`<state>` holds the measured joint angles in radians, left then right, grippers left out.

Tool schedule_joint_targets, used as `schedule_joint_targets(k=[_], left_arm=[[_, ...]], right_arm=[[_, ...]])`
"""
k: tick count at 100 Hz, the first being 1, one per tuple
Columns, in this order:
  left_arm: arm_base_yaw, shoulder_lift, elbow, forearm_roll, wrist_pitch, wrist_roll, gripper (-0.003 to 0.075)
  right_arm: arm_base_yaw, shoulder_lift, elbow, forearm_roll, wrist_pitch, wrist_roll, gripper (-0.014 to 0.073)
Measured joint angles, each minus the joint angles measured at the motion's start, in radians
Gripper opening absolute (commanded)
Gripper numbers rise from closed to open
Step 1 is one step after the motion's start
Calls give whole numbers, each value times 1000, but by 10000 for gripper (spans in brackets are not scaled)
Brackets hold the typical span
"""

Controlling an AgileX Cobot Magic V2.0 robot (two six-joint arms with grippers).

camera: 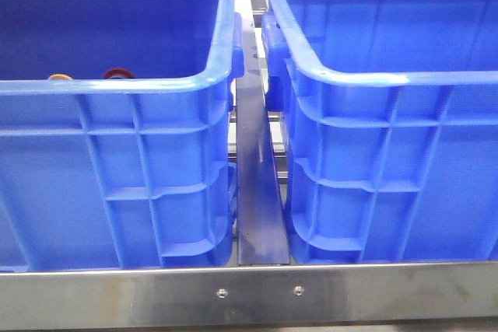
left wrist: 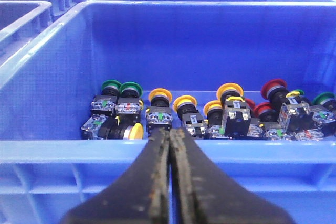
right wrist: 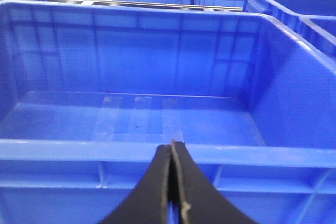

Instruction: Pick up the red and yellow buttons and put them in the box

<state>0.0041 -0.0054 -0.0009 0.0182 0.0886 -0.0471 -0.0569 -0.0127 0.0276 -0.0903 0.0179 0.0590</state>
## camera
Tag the red mushroom push button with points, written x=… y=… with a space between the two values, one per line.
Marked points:
x=118 y=73

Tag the yellow mushroom push button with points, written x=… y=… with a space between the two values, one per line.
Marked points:
x=60 y=76

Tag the metal divider bar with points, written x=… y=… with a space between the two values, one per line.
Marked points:
x=261 y=232

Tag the large blue plastic crate left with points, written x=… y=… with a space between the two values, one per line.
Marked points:
x=116 y=173

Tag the large blue plastic crate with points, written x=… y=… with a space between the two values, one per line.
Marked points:
x=390 y=125
x=116 y=173

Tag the large blue plastic crate right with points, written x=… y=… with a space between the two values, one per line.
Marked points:
x=390 y=125

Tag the left rail screw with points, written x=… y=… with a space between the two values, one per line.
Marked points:
x=222 y=293

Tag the rail screw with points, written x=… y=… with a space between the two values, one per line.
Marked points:
x=298 y=290
x=222 y=293

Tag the right rail screw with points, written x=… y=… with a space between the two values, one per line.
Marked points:
x=298 y=290

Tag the stainless steel front rail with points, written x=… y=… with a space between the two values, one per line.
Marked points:
x=256 y=296

